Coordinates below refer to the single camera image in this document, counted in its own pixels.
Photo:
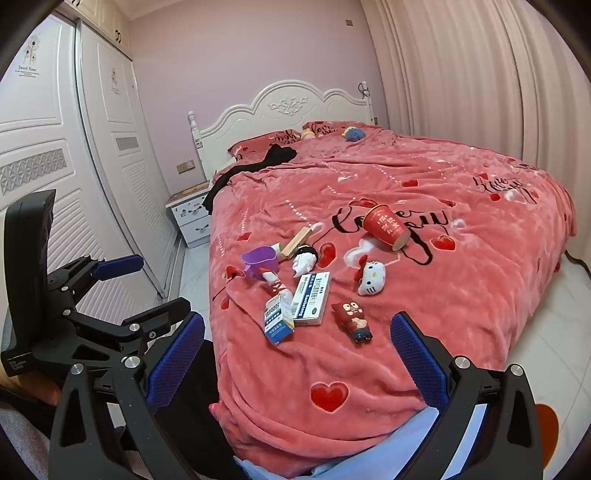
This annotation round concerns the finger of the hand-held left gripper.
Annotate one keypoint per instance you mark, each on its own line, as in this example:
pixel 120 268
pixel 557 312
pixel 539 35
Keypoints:
pixel 117 266
pixel 157 314

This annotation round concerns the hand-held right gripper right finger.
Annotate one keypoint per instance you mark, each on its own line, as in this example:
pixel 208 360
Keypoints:
pixel 418 360

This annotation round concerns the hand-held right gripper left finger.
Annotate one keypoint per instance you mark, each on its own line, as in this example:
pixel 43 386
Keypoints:
pixel 178 355

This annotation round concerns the white glove red trim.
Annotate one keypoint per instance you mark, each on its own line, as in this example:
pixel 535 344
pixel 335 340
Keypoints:
pixel 272 280

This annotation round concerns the large white blue medicine box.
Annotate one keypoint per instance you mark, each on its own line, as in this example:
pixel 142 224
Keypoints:
pixel 311 297

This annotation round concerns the person's left forearm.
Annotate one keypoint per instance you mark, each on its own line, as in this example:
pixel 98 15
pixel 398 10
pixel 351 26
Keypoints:
pixel 32 394

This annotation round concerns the pink printed blanket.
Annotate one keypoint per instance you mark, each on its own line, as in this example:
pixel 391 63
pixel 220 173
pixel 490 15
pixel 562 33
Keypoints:
pixel 461 300

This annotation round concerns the brown owl figurine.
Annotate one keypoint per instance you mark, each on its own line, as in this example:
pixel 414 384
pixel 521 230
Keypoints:
pixel 353 321

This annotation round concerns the white nightstand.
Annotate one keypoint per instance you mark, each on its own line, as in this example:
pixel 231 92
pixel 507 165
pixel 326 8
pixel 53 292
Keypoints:
pixel 191 219

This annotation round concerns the white cat plush toy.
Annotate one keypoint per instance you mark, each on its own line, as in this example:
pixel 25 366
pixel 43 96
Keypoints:
pixel 371 277

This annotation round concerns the small white blue medicine box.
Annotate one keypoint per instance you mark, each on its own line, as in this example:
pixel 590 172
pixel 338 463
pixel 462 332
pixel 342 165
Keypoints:
pixel 277 318

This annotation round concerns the purple plastic cup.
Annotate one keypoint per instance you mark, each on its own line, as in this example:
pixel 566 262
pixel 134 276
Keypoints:
pixel 261 261

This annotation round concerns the red paper cup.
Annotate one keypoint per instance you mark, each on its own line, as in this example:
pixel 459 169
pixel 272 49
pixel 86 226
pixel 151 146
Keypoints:
pixel 383 226

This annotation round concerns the white wardrobe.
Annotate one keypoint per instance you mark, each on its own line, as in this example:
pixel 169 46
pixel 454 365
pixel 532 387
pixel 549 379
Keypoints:
pixel 46 138

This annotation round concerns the red heart floor mat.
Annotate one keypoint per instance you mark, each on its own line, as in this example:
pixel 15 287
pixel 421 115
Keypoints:
pixel 548 434

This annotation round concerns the person's light blue garment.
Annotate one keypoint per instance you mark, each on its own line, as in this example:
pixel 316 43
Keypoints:
pixel 286 466

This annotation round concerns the wooden block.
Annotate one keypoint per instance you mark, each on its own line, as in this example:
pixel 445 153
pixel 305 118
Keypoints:
pixel 298 241

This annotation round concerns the pink printed pillow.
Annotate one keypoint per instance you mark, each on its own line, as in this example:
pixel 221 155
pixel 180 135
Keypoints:
pixel 258 143
pixel 325 128

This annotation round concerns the black cloth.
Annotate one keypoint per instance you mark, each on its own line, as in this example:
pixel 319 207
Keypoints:
pixel 277 154

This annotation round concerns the small yellow toy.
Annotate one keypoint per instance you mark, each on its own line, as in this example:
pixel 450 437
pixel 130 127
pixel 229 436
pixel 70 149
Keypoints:
pixel 308 134

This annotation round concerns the white bed headboard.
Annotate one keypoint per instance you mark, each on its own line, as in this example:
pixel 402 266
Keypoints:
pixel 286 104

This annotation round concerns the blue plush toy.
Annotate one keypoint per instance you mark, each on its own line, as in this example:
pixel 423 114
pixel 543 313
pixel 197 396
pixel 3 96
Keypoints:
pixel 354 134

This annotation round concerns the pink pleated curtain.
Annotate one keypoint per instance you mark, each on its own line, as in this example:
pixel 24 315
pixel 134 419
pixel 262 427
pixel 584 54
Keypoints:
pixel 461 69

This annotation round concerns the gold wall socket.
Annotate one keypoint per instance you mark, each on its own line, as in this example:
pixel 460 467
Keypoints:
pixel 186 166

